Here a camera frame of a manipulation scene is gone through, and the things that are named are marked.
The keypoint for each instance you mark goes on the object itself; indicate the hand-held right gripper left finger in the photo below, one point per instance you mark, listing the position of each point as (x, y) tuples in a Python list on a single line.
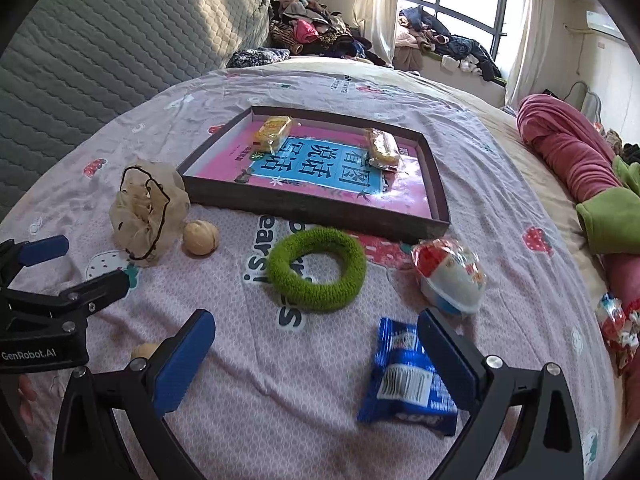
[(182, 365)]

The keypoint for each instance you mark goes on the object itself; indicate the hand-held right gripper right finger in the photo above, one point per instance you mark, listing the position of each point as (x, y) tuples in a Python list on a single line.
[(450, 360)]

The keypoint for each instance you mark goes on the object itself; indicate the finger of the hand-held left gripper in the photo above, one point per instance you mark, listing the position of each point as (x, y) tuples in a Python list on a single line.
[(112, 286), (42, 250)]

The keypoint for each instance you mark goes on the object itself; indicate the walnut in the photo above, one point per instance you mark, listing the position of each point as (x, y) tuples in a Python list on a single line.
[(144, 351), (200, 239)]

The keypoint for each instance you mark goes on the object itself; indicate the blue cookie packet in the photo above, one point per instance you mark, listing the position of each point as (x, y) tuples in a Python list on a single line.
[(400, 395)]

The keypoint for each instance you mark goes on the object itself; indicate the egg-shaped candy toy packet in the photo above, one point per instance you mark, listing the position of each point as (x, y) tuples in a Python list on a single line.
[(450, 277)]

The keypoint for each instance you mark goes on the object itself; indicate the beige mesh scrunchie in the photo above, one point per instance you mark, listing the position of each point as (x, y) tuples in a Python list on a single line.
[(145, 210)]

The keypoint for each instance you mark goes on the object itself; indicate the dark cardboard box tray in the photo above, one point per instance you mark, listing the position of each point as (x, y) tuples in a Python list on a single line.
[(320, 212)]

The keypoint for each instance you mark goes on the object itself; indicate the pink strawberry printed bed sheet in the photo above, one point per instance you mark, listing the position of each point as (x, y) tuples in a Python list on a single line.
[(300, 360)]

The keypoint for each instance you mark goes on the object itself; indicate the red and white candy wrapper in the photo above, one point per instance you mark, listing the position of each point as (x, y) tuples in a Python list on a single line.
[(620, 325)]

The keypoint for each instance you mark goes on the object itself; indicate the grey quilted headboard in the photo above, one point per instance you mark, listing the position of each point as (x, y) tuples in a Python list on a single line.
[(115, 55)]

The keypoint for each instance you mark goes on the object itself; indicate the green fleece cloth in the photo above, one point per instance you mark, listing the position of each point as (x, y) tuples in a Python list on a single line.
[(610, 220)]

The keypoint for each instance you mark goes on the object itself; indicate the yellow snack packet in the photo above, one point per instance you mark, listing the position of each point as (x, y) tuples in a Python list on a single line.
[(272, 132)]

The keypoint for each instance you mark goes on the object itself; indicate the clear wrapped cake packet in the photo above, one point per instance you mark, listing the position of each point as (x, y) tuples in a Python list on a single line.
[(382, 147)]

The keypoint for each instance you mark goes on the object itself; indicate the pink and blue printed book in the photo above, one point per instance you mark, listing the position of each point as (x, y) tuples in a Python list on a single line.
[(325, 170)]

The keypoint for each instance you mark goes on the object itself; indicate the pink blanket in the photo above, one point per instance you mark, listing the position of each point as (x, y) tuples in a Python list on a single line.
[(565, 150)]

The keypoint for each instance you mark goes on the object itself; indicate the dark floral cloth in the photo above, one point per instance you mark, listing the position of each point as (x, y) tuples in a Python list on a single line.
[(257, 56)]

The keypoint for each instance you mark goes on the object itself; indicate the dark clothes heap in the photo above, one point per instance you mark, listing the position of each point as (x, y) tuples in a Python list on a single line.
[(625, 149)]

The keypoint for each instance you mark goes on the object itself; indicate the beige bed sheet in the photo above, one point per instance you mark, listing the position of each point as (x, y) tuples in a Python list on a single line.
[(450, 85)]

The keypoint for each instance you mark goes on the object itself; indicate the clothes heap on windowsill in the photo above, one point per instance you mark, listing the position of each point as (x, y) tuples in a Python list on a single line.
[(450, 45)]

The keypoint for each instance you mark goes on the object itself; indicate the pile of mixed clothes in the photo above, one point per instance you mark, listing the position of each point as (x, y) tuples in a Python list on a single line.
[(310, 25)]

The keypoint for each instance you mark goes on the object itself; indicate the white curtain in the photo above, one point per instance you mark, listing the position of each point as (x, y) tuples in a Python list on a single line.
[(375, 5), (530, 25)]

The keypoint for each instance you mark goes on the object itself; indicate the white air conditioner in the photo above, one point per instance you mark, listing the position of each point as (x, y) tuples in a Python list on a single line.
[(605, 22)]

